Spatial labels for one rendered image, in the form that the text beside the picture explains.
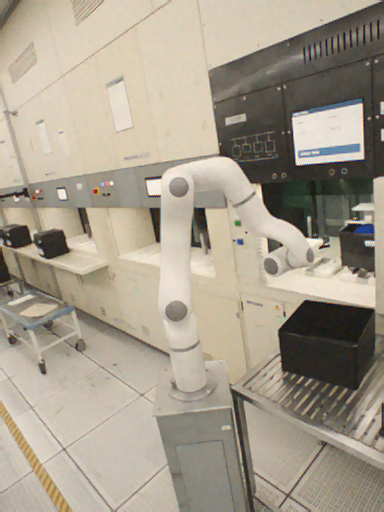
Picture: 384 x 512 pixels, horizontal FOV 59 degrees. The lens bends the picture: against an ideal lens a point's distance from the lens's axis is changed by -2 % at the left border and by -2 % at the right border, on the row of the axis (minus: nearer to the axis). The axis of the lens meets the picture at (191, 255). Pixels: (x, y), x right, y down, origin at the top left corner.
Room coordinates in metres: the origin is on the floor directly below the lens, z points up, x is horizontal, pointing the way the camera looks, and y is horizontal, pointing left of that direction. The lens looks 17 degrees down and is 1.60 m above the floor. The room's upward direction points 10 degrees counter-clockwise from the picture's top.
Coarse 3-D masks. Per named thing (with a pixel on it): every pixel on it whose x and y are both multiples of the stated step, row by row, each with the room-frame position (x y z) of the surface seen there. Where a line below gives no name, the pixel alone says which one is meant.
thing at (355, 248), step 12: (360, 204) 1.60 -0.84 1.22; (372, 204) 1.56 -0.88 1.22; (372, 216) 1.52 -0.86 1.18; (348, 228) 1.62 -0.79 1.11; (348, 240) 1.53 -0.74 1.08; (360, 240) 1.49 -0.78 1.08; (372, 240) 1.44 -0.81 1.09; (348, 252) 1.53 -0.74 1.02; (360, 252) 1.49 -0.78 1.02; (372, 252) 1.45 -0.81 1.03; (348, 264) 1.54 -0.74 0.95; (360, 264) 1.49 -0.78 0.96; (372, 264) 1.45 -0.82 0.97
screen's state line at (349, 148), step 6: (348, 144) 1.31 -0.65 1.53; (354, 144) 1.29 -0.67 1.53; (306, 150) 1.44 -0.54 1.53; (312, 150) 1.42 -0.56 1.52; (318, 150) 1.40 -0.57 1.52; (324, 150) 1.38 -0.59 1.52; (330, 150) 1.36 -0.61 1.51; (336, 150) 1.34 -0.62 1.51; (342, 150) 1.33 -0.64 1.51; (348, 150) 1.31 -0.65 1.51; (354, 150) 1.29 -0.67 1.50; (300, 156) 1.46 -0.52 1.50; (306, 156) 1.44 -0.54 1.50; (312, 156) 1.42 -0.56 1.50
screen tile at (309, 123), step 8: (296, 120) 1.47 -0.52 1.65; (304, 120) 1.44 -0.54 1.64; (312, 120) 1.41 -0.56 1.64; (296, 128) 1.47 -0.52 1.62; (304, 128) 1.44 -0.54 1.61; (312, 128) 1.42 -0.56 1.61; (320, 128) 1.39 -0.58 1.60; (296, 136) 1.47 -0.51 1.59; (304, 136) 1.44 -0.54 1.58; (312, 136) 1.42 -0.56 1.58; (320, 136) 1.39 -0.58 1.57; (304, 144) 1.45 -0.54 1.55; (312, 144) 1.42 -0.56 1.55; (320, 144) 1.39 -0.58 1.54
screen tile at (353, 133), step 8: (336, 112) 1.34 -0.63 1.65; (344, 112) 1.32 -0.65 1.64; (328, 120) 1.36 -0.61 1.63; (336, 120) 1.34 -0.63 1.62; (344, 120) 1.32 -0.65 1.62; (352, 120) 1.29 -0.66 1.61; (352, 128) 1.30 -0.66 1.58; (328, 136) 1.37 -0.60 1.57; (336, 136) 1.34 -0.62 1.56; (344, 136) 1.32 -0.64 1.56; (352, 136) 1.30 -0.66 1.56
